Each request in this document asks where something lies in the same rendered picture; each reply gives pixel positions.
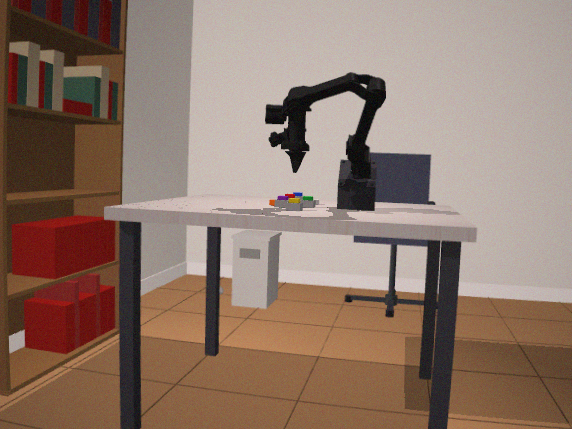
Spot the green button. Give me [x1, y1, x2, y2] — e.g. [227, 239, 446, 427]
[300, 196, 316, 208]

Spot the yellow button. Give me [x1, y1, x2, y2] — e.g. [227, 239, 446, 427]
[286, 198, 303, 211]

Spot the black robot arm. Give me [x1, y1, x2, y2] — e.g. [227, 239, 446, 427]
[265, 72, 386, 179]

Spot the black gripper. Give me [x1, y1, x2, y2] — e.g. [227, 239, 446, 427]
[281, 124, 310, 173]

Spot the purple button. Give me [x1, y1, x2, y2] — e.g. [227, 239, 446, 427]
[274, 196, 289, 208]

